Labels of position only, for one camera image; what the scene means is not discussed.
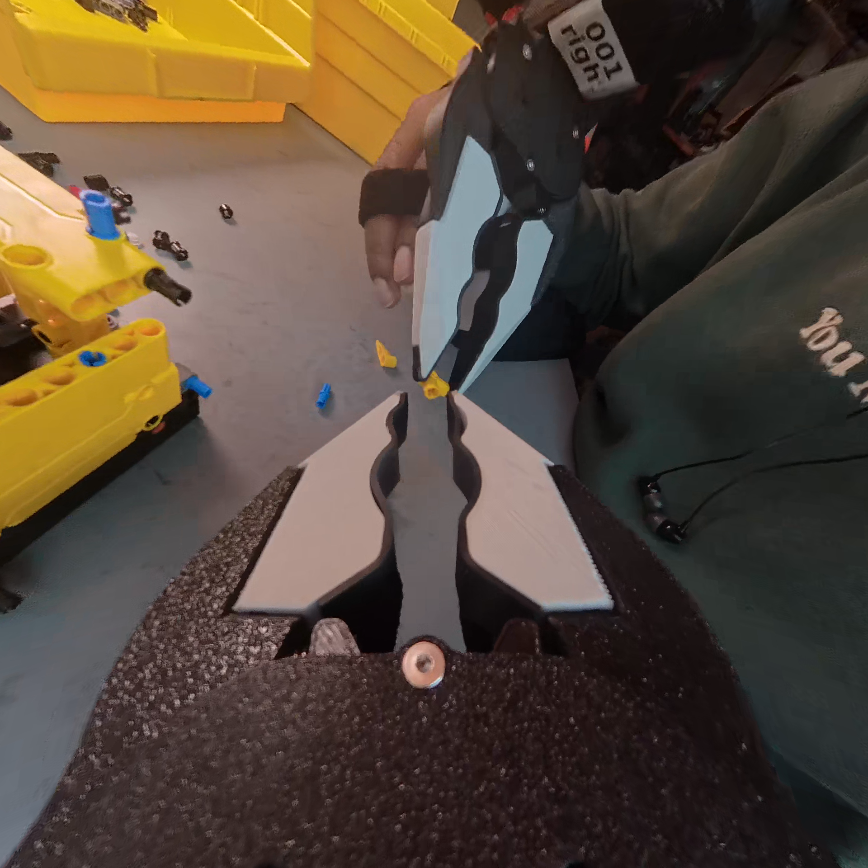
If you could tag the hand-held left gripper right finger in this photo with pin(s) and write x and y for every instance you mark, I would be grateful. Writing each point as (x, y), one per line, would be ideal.
(529, 536)

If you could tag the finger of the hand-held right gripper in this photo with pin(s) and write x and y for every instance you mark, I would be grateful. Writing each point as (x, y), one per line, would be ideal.
(444, 271)
(522, 271)

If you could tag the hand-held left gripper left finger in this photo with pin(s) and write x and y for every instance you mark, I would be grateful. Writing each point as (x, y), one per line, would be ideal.
(319, 536)

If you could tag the thin yellow lego liftarm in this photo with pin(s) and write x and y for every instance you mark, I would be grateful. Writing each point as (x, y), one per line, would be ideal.
(432, 388)

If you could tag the short blue lego pin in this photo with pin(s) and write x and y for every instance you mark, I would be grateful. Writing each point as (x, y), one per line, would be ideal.
(324, 397)

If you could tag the small yellow lego connector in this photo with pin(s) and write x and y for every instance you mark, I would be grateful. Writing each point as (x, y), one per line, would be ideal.
(386, 356)

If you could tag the yellow lego vehicle model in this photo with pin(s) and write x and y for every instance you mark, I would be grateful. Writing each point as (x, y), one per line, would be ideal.
(81, 420)

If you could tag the black lego connector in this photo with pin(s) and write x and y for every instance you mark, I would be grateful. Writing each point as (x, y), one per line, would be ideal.
(180, 252)
(161, 239)

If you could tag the pile of loose lego pieces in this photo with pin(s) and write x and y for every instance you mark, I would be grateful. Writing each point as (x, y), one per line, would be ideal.
(108, 186)

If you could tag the heap of assorted lego parts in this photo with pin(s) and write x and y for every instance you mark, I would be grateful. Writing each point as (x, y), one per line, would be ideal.
(129, 12)

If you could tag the person's right hand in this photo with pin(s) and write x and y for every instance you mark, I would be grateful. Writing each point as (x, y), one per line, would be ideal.
(390, 258)

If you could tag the yellow plastic bin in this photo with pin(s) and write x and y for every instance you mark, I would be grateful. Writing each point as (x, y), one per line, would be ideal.
(366, 81)
(169, 74)

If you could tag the person's green sweatshirt torso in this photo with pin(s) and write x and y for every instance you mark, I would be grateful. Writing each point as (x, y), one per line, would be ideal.
(746, 610)

